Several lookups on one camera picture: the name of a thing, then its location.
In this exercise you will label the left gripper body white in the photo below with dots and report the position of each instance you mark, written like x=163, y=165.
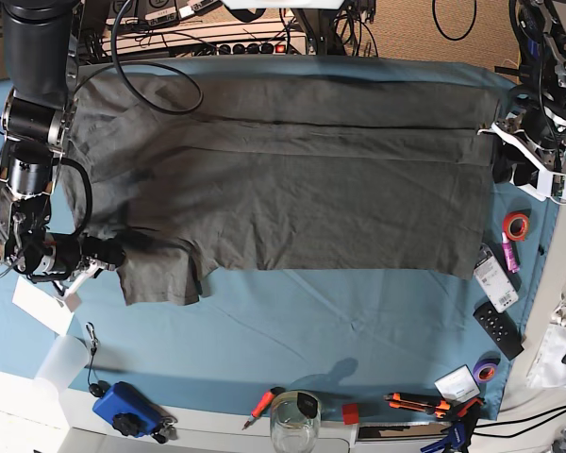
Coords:
x=545, y=182

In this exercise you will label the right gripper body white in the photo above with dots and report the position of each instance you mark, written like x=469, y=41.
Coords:
x=67, y=262

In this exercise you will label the dark grey T-shirt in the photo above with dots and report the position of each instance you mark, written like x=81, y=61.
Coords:
x=270, y=176

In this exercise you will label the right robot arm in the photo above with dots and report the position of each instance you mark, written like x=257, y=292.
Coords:
x=41, y=43

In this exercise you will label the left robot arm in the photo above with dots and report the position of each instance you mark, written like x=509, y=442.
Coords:
x=531, y=137

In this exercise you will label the white paper slip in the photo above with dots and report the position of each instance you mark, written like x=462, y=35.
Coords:
x=45, y=308

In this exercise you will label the red tape roll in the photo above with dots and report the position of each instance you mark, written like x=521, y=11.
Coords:
x=516, y=226

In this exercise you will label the translucent plastic cup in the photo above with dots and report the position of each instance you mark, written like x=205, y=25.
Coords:
x=64, y=361

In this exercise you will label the white blister pack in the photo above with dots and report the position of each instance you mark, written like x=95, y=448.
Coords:
x=493, y=280

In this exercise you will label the black remote control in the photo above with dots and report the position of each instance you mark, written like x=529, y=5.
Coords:
x=501, y=329

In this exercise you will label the blue box with knob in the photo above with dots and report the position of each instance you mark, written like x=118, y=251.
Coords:
x=128, y=411

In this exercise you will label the white plastic bag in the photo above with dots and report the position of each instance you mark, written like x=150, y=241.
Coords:
x=547, y=370

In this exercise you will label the purple tape roll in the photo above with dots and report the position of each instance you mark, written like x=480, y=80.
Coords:
x=485, y=370

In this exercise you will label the small white card box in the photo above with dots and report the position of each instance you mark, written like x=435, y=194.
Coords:
x=458, y=386

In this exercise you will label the blue table cloth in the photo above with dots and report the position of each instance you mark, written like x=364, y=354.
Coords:
x=351, y=334

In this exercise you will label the clear drinking glass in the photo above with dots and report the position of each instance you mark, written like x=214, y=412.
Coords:
x=295, y=421

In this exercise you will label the white power strip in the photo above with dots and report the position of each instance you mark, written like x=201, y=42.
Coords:
x=178, y=42

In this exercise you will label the blue black spring clamp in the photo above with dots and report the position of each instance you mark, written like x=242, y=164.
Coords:
x=457, y=436

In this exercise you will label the orange black utility knife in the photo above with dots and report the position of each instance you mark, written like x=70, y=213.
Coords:
x=431, y=405

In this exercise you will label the small red cube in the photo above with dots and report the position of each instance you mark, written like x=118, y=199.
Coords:
x=350, y=414

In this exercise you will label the red handled screwdriver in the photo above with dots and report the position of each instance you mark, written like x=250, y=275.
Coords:
x=262, y=405

